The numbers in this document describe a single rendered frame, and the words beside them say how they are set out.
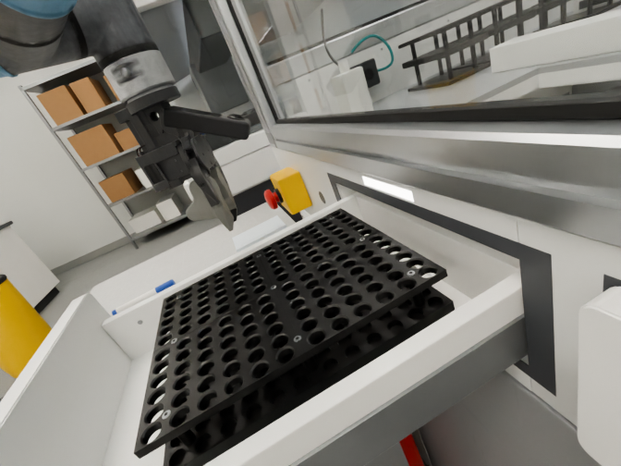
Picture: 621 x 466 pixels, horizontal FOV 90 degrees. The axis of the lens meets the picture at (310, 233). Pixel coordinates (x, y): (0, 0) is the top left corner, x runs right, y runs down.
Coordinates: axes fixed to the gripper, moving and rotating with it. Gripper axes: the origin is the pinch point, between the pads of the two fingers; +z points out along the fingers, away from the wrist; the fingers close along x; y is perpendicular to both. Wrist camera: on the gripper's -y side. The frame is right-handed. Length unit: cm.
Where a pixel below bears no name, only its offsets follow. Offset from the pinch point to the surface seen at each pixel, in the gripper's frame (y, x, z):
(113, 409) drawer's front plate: 11.6, 25.9, 5.6
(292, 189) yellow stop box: -9.9, -6.7, 1.3
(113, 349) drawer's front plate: 13.3, 19.8, 3.1
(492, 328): -21.6, 33.7, 2.1
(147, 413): 0.6, 33.4, -0.2
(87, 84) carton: 176, -328, -90
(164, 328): 2.9, 24.5, -0.2
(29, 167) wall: 310, -353, -43
